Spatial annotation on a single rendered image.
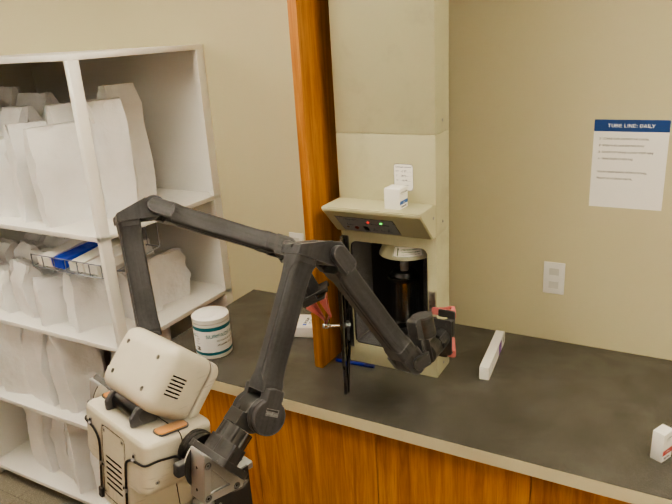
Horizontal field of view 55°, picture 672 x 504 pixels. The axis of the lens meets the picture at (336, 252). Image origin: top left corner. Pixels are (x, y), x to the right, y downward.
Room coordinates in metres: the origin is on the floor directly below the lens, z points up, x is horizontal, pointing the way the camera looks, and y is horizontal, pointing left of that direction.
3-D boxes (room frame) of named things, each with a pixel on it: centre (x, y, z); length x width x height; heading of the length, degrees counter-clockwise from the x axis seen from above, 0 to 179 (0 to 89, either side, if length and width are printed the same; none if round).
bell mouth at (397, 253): (1.96, -0.23, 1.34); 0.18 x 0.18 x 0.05
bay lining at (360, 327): (1.99, -0.22, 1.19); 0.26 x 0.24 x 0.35; 60
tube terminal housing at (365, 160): (2.00, -0.22, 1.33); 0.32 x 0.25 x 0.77; 60
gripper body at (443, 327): (1.56, -0.26, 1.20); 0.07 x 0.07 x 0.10; 60
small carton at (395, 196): (1.81, -0.18, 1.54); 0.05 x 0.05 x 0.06; 56
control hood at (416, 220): (1.84, -0.13, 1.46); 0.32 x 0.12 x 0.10; 60
